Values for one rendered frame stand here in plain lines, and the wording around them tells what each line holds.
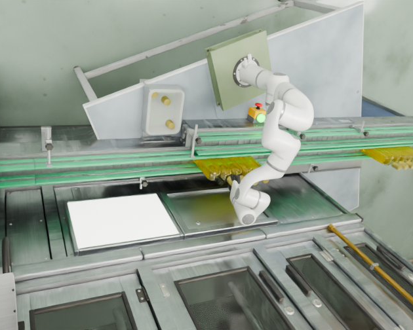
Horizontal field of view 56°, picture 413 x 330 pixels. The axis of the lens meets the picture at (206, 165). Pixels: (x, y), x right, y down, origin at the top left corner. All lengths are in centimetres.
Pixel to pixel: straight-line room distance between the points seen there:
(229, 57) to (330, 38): 66
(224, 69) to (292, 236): 84
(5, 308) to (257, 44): 152
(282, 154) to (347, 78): 116
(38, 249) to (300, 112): 110
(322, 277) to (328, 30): 131
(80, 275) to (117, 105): 81
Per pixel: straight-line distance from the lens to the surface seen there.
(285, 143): 144
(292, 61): 223
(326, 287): 167
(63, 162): 176
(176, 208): 179
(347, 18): 240
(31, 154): 180
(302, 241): 186
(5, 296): 123
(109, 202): 179
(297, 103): 156
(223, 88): 197
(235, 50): 196
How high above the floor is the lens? 248
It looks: 52 degrees down
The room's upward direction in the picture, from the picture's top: 139 degrees clockwise
